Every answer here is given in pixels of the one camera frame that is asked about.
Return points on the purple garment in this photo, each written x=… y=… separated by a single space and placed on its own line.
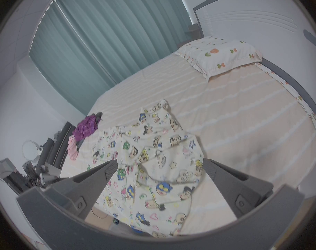
x=85 y=129

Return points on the grey bedside table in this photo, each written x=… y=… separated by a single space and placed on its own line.
x=194 y=31

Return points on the pink garment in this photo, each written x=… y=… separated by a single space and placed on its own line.
x=72 y=150

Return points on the white printed pillow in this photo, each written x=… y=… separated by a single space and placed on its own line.
x=220 y=56

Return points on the blue-green curtain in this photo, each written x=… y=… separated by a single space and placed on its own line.
x=121 y=30
x=69 y=69

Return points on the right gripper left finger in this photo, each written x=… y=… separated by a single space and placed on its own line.
x=69 y=194

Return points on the white printed pyjama top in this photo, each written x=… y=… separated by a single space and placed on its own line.
x=160 y=152

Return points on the black chest of drawers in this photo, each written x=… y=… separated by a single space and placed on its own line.
x=57 y=150

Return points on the bed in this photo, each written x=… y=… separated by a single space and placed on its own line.
x=238 y=100

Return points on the round white mirror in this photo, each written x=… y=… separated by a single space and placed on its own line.
x=31 y=150

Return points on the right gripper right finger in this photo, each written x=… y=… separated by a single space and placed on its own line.
x=249 y=196

